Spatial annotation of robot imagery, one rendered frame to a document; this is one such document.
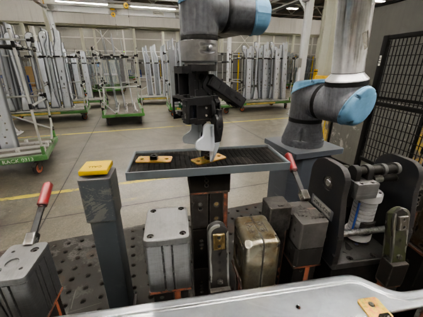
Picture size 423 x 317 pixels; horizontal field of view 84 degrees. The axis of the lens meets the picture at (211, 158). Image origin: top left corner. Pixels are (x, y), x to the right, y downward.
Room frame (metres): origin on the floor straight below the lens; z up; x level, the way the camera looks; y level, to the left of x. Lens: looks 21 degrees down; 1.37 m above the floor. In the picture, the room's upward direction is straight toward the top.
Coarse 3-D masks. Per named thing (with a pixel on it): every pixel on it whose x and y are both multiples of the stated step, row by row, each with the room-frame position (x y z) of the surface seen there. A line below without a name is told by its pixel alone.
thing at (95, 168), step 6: (90, 162) 0.52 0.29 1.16; (96, 162) 0.52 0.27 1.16; (102, 162) 0.52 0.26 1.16; (108, 162) 0.52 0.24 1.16; (84, 168) 0.48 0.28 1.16; (90, 168) 0.48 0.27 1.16; (96, 168) 0.48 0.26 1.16; (102, 168) 0.48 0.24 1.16; (108, 168) 0.49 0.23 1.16; (84, 174) 0.47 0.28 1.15; (90, 174) 0.47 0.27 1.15; (96, 174) 0.47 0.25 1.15
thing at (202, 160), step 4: (204, 156) 0.54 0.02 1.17; (208, 156) 0.53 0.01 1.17; (216, 156) 0.55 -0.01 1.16; (220, 156) 0.55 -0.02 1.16; (224, 156) 0.55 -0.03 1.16; (192, 160) 0.52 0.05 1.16; (196, 160) 0.52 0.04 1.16; (200, 160) 0.52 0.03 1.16; (204, 160) 0.52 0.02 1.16; (208, 160) 0.52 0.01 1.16; (216, 160) 0.53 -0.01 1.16; (196, 164) 0.50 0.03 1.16; (200, 164) 0.50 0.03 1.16
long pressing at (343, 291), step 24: (264, 288) 0.31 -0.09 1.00; (288, 288) 0.31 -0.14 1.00; (312, 288) 0.31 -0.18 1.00; (336, 288) 0.31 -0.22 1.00; (360, 288) 0.31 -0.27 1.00; (384, 288) 0.31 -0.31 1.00; (96, 312) 0.26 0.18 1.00; (120, 312) 0.26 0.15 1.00; (144, 312) 0.27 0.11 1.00; (168, 312) 0.27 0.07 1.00; (192, 312) 0.27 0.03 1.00; (216, 312) 0.27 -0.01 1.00; (240, 312) 0.27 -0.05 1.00; (264, 312) 0.27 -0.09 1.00; (288, 312) 0.27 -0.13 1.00; (312, 312) 0.27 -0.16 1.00; (336, 312) 0.27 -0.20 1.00; (360, 312) 0.27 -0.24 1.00
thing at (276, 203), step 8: (264, 200) 0.45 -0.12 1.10; (272, 200) 0.45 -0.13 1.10; (280, 200) 0.45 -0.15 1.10; (264, 208) 0.45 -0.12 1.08; (272, 208) 0.42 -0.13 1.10; (280, 208) 0.42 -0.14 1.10; (288, 208) 0.43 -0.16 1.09; (272, 216) 0.42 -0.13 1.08; (280, 216) 0.42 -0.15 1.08; (288, 216) 0.43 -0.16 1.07; (272, 224) 0.42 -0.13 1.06; (280, 224) 0.42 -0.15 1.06; (288, 224) 0.43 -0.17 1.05; (280, 232) 0.43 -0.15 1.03; (280, 240) 0.43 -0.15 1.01; (280, 248) 0.43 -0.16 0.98; (280, 256) 0.43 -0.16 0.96; (280, 264) 0.43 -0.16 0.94
